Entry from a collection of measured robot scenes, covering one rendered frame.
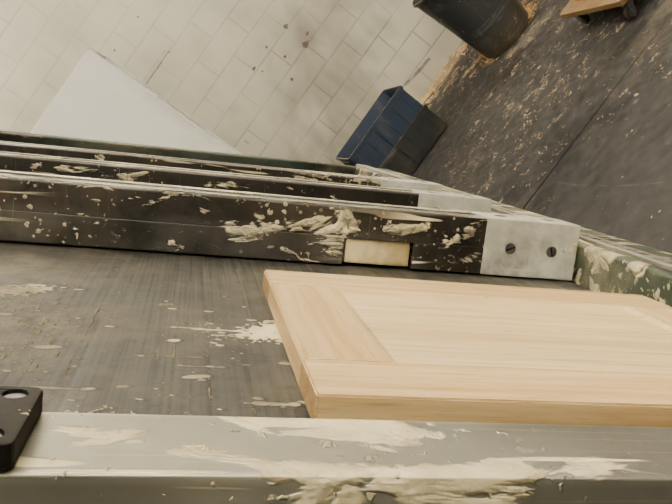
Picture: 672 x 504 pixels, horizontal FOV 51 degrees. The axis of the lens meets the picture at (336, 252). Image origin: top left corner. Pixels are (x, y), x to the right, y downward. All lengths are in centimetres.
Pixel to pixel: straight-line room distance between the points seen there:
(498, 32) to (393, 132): 93
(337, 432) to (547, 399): 17
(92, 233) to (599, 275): 59
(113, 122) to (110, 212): 348
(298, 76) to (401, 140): 126
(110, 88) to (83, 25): 151
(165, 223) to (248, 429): 54
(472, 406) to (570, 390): 7
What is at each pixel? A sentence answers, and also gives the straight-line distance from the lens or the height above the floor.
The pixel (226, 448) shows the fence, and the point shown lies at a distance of 27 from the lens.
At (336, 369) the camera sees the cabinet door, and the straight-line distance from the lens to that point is 42.
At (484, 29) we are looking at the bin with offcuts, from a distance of 493.
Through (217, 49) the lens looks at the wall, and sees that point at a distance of 566.
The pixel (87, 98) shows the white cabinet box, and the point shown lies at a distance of 431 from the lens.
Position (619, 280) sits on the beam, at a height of 89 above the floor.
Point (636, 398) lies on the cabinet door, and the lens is 47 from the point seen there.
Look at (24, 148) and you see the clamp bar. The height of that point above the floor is 158.
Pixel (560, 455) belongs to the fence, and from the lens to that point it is 31.
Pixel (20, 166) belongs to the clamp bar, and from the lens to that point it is 110.
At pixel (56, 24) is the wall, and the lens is 577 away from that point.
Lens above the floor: 137
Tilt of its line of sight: 15 degrees down
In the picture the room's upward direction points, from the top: 55 degrees counter-clockwise
